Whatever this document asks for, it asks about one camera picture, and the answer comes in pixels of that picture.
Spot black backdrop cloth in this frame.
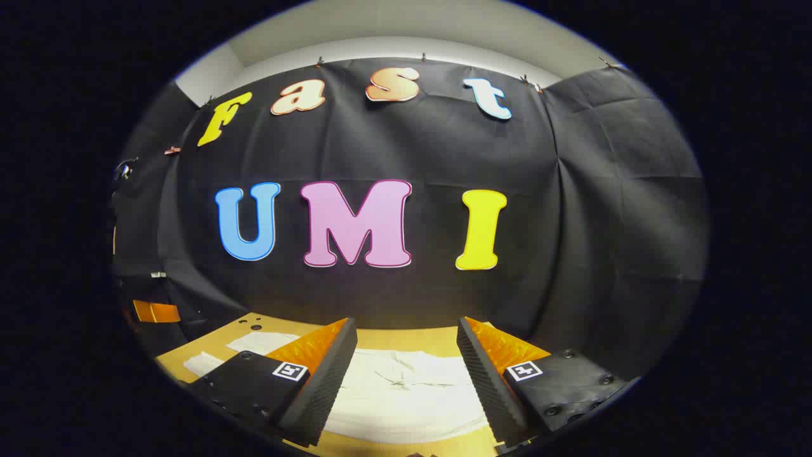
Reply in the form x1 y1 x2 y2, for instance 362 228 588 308
111 57 708 381

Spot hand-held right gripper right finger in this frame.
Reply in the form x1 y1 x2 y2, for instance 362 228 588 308
457 316 638 448

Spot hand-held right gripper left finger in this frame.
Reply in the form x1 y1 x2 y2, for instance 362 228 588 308
190 317 358 447

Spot white jeans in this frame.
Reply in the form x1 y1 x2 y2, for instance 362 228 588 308
184 330 493 445

